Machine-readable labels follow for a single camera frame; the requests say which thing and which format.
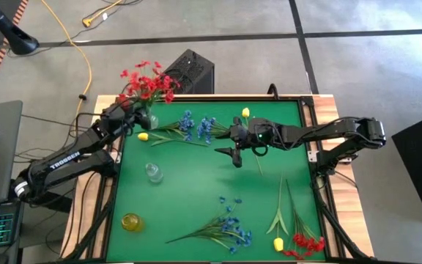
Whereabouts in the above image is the clear glass vase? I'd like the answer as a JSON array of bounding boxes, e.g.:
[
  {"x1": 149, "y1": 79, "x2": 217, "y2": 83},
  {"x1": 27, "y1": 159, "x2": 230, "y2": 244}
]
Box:
[
  {"x1": 144, "y1": 162, "x2": 164, "y2": 184},
  {"x1": 145, "y1": 109, "x2": 160, "y2": 130}
]

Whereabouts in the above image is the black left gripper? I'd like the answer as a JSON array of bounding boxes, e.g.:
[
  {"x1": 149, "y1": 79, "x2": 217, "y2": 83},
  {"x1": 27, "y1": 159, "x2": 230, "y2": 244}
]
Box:
[{"x1": 110, "y1": 103, "x2": 153, "y2": 132}]

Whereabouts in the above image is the yellow cord with plug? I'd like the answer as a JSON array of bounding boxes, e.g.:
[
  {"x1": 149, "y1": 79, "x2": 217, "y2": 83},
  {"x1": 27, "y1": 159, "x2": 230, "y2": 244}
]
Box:
[{"x1": 81, "y1": 0, "x2": 124, "y2": 29}]

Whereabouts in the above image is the black aluminium rig frame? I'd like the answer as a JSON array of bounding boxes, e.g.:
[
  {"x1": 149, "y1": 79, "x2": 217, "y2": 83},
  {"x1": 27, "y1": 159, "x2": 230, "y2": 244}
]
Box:
[{"x1": 62, "y1": 95, "x2": 375, "y2": 264}]

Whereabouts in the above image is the yellow glass vase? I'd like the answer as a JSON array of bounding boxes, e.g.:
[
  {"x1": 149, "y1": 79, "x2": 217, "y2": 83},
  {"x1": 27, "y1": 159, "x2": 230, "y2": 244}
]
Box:
[{"x1": 120, "y1": 212, "x2": 146, "y2": 233}]

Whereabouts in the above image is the wooden table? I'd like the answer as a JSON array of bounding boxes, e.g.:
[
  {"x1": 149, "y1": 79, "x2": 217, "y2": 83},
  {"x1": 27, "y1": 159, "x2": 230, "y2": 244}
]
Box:
[{"x1": 59, "y1": 94, "x2": 376, "y2": 264}]

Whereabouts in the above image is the dark grey desk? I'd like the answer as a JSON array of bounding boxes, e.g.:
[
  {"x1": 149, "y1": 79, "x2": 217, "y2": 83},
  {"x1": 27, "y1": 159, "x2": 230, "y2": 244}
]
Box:
[{"x1": 0, "y1": 100, "x2": 24, "y2": 264}]

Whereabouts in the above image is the small red flower bunch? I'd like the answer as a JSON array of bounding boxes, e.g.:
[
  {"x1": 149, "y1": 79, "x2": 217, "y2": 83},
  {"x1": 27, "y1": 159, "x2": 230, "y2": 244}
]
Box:
[{"x1": 281, "y1": 179, "x2": 326, "y2": 261}]

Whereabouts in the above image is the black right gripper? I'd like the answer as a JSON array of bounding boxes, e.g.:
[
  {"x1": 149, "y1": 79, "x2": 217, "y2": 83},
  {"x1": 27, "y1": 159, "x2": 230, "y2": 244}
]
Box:
[{"x1": 213, "y1": 116, "x2": 273, "y2": 169}]

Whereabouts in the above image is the black stand leg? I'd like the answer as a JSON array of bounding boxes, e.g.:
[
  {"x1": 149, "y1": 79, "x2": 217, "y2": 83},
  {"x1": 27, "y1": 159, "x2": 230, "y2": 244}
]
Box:
[{"x1": 0, "y1": 0, "x2": 40, "y2": 56}]

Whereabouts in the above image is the yellow extension cord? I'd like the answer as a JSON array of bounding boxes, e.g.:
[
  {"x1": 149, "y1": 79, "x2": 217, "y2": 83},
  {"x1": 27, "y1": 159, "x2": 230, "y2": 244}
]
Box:
[{"x1": 41, "y1": 0, "x2": 93, "y2": 117}]

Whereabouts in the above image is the yellow artificial tulip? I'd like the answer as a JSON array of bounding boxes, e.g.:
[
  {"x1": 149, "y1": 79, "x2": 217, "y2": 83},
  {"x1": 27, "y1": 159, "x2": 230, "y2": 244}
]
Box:
[
  {"x1": 240, "y1": 106, "x2": 265, "y2": 177},
  {"x1": 137, "y1": 131, "x2": 209, "y2": 147},
  {"x1": 265, "y1": 174, "x2": 289, "y2": 253}
]

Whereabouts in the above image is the black computer tower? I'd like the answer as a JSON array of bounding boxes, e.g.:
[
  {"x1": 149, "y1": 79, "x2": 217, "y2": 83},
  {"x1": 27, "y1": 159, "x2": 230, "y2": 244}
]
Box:
[{"x1": 162, "y1": 48, "x2": 215, "y2": 95}]

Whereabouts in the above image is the large red flower bunch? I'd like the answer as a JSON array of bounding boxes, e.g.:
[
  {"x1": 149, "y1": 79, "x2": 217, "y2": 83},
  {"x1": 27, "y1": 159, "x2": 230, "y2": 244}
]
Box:
[{"x1": 117, "y1": 60, "x2": 182, "y2": 111}]

